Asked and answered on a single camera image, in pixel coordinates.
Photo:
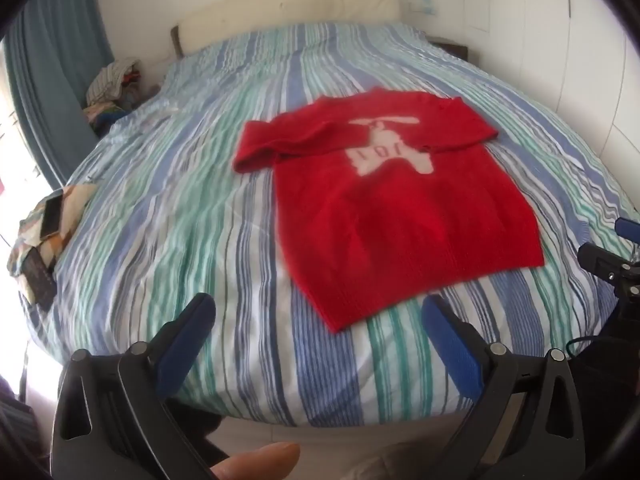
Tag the patterned cloth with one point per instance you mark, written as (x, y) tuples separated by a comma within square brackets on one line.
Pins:
[(70, 210)]

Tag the red sweater with white print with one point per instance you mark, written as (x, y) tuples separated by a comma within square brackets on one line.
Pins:
[(400, 220)]

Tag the person's left hand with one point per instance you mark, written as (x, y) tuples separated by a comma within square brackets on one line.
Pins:
[(255, 462)]

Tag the wall socket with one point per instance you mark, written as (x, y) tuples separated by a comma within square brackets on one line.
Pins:
[(425, 5)]

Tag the cream padded headboard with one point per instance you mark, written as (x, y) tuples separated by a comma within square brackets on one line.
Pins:
[(300, 10)]

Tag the striped bed sheet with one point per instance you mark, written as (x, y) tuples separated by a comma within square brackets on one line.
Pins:
[(175, 235)]

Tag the dark bedside table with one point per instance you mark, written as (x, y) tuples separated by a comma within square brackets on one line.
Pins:
[(452, 50)]

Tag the pile of clothes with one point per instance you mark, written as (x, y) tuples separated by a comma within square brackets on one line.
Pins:
[(112, 87)]

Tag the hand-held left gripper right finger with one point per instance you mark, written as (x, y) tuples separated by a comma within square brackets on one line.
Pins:
[(452, 345)]

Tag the dark flat case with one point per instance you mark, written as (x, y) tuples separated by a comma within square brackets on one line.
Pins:
[(40, 280)]

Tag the blue curtain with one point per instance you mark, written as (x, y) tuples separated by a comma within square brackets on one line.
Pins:
[(50, 60)]

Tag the white wardrobe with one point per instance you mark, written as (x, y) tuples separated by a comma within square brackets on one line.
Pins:
[(550, 35)]

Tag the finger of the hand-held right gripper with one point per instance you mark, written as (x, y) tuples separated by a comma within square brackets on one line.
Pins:
[(630, 226), (602, 260)]

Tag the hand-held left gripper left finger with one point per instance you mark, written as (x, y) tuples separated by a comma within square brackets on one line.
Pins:
[(182, 340)]

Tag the smartphone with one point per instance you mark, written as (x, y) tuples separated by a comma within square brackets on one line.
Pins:
[(52, 217)]

